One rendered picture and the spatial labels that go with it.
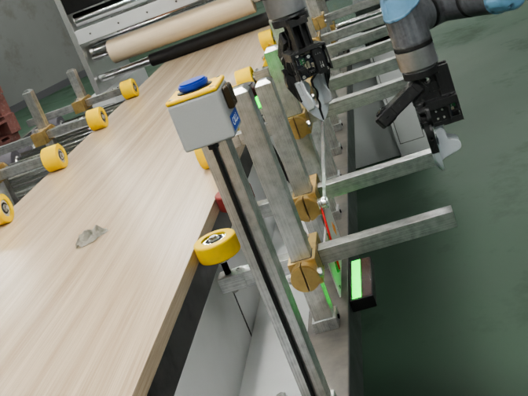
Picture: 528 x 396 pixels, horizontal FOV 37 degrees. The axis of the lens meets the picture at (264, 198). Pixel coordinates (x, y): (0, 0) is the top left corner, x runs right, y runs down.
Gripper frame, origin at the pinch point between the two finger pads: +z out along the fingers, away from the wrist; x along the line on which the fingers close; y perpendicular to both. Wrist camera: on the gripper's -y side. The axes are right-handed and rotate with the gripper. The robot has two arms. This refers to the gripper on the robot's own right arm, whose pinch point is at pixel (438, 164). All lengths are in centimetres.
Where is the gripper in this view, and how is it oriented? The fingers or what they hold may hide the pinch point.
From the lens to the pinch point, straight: 164.0
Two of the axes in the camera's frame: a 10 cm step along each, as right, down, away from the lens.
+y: 9.3, -2.9, -2.1
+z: 3.4, 8.9, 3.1
